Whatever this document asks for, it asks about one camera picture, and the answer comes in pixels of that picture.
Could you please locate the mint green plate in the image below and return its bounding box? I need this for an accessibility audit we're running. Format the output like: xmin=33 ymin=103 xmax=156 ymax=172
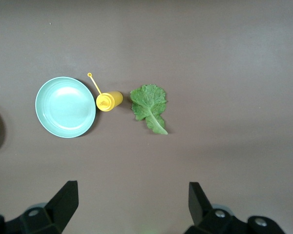
xmin=35 ymin=76 xmax=97 ymax=139

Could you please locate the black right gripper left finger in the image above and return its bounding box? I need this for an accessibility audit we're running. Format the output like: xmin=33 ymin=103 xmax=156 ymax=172
xmin=0 ymin=180 xmax=79 ymax=234

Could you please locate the yellow mustard squeeze bottle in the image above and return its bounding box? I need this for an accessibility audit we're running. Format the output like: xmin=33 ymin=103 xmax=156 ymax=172
xmin=87 ymin=72 xmax=124 ymax=113

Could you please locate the green lettuce leaf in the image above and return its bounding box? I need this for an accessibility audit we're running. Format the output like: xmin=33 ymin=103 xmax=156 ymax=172
xmin=129 ymin=84 xmax=168 ymax=136

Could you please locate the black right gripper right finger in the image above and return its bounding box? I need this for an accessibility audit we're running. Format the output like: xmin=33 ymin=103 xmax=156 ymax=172
xmin=184 ymin=181 xmax=288 ymax=234

